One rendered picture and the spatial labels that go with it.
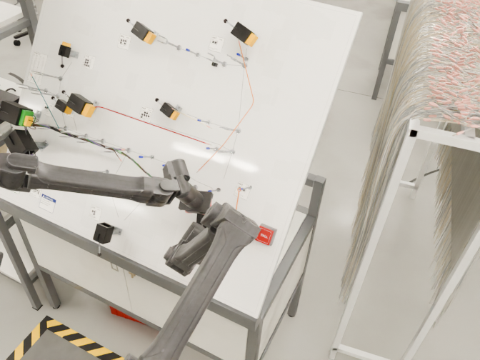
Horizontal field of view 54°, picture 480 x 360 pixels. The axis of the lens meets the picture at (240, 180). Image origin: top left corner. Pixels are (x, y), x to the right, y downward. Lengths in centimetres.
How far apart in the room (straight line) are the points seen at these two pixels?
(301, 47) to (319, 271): 164
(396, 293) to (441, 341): 33
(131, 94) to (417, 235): 213
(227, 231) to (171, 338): 22
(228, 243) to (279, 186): 65
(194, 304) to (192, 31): 105
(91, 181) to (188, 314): 53
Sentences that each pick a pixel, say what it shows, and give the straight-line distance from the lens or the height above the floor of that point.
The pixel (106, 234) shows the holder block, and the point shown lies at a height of 100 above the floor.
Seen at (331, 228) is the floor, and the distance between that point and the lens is 310.
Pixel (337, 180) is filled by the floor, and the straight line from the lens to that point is 344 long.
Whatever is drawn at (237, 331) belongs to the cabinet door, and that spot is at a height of 67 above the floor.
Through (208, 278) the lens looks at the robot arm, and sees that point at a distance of 89.
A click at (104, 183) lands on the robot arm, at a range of 128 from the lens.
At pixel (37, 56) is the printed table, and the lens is 204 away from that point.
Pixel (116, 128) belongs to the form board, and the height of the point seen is 122.
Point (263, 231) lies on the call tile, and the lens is 151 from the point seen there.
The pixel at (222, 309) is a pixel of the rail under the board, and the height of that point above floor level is 85.
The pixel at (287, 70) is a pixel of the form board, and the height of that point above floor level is 151.
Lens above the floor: 226
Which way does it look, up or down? 43 degrees down
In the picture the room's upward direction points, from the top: 3 degrees clockwise
